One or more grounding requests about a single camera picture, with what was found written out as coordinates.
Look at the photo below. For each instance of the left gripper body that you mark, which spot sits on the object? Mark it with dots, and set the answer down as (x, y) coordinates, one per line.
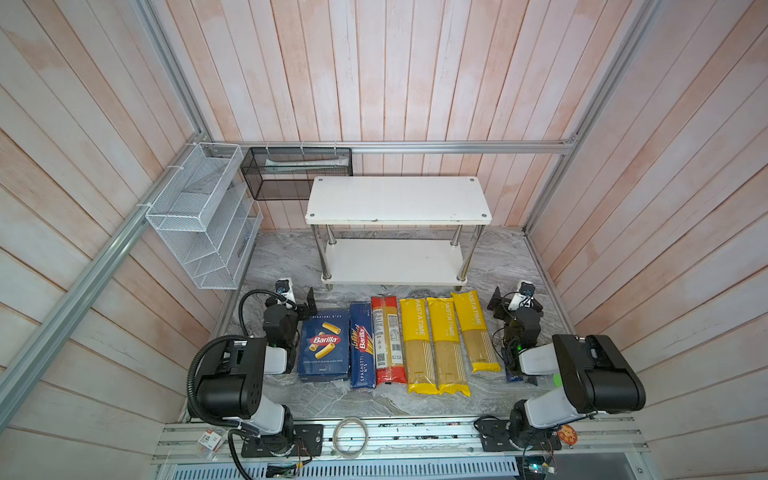
(301, 306)

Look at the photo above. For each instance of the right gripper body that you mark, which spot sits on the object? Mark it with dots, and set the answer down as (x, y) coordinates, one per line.
(504, 305)

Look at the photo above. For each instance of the yellow spaghetti bag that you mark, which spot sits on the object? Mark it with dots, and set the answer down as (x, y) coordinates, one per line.
(420, 365)
(474, 330)
(451, 371)

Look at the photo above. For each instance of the dark blue spaghetti bag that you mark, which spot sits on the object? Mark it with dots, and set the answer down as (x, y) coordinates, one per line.
(514, 375)

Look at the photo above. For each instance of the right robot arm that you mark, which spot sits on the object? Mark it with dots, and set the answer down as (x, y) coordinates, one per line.
(595, 376)

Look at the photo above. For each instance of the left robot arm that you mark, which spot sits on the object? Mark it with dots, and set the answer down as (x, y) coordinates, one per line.
(224, 383)

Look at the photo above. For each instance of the blue Barilla pasta box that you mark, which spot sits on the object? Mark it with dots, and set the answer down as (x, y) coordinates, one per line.
(324, 352)

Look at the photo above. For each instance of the white two-tier shelf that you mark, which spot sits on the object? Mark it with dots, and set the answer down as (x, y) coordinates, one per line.
(448, 201)

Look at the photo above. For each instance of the narrow blue Barilla spaghetti box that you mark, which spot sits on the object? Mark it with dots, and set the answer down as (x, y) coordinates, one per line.
(362, 356)

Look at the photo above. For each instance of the red spaghetti bag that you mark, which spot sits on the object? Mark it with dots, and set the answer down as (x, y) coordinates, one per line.
(389, 357)

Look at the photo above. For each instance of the red round tag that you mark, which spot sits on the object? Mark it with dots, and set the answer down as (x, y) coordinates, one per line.
(568, 435)

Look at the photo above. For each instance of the small printed card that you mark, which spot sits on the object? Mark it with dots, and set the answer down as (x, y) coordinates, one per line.
(211, 440)

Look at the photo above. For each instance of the black mesh basket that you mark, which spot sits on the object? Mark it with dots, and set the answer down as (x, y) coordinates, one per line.
(287, 173)

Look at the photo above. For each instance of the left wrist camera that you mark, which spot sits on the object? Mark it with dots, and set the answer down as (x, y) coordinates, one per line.
(284, 287)

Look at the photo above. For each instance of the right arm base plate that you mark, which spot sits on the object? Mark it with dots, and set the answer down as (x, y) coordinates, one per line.
(498, 435)

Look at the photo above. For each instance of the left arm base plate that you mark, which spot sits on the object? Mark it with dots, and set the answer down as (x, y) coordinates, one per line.
(306, 440)

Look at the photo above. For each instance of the white wire mesh organizer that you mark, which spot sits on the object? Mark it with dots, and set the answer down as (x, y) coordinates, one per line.
(206, 217)

